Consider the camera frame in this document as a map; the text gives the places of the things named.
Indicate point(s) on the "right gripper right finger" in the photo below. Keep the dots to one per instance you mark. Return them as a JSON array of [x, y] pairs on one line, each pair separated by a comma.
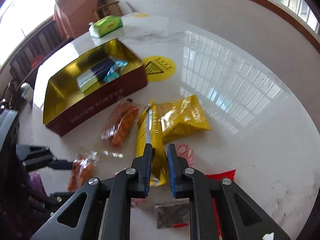
[[219, 209]]

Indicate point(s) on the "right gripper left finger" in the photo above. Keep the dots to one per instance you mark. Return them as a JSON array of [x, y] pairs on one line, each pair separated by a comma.
[[101, 209]]

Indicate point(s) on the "red snack packet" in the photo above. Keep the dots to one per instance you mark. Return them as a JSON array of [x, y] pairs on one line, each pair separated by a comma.
[[219, 176]]

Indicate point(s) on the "dark grey snack packet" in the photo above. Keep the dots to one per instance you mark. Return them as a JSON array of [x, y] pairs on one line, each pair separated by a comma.
[[172, 215]]

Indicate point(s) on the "orange snack bag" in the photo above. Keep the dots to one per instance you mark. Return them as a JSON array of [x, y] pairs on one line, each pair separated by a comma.
[[120, 123], [82, 170]]

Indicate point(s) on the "pink white patterned packet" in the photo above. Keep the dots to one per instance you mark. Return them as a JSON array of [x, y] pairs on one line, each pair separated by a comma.
[[182, 150]]

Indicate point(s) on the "yellow snack bag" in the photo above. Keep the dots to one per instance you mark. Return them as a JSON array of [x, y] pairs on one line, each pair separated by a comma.
[[162, 123]]

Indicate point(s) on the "grey navy snack pack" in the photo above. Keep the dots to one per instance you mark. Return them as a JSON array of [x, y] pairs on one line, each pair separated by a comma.
[[94, 74]]

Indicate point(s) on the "teal snack packet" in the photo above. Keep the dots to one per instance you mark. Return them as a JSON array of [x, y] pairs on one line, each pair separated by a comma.
[[116, 70]]

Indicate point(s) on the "red gold tin box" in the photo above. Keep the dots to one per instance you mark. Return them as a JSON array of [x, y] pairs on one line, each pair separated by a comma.
[[65, 107]]

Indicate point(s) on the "yellow round table sticker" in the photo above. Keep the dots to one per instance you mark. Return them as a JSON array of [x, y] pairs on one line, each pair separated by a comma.
[[159, 68]]

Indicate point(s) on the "dark wooden chair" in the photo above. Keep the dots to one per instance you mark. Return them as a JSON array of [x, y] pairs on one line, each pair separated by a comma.
[[42, 43]]

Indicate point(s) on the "green tissue pack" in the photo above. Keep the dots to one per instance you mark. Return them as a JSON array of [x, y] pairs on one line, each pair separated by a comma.
[[105, 26]]

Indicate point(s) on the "small wooden chair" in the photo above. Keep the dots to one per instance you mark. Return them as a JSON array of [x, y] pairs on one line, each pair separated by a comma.
[[108, 9]]

